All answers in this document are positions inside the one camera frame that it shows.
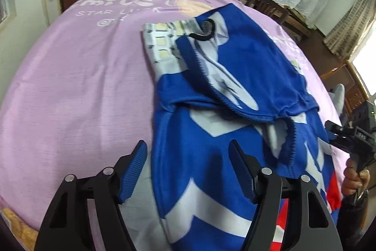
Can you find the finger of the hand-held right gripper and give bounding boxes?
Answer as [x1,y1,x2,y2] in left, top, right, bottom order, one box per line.
[325,120,358,153]

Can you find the white framed window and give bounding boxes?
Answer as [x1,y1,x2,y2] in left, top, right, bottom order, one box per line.
[0,0,14,25]

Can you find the wooden desk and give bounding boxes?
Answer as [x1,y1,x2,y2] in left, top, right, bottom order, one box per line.
[281,4,312,43]

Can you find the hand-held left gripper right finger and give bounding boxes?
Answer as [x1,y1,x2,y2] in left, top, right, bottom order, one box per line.
[228,140,343,251]

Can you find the blue white red zip hoodie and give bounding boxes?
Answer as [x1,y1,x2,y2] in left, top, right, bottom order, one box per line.
[140,3,343,251]

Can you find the person's right hand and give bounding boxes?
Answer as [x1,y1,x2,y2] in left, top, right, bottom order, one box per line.
[342,158,371,199]

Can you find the dark wooden chair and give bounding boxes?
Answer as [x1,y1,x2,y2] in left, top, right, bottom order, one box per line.
[247,0,294,31]

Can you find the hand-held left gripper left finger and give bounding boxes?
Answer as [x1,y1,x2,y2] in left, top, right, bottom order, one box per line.
[35,140,148,251]

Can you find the light wooden armchair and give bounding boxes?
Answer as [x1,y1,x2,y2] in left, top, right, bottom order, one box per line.
[320,61,372,122]

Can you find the pink printed bed sheet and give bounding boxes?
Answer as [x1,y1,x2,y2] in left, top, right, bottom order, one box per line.
[0,0,347,240]

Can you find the checked curtain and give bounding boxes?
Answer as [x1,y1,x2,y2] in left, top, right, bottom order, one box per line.
[322,0,376,59]

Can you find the white plush toy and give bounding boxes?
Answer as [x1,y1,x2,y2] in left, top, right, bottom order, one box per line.
[328,83,346,122]

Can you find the orange snack packet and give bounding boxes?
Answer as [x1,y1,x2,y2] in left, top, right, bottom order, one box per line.
[0,207,40,251]

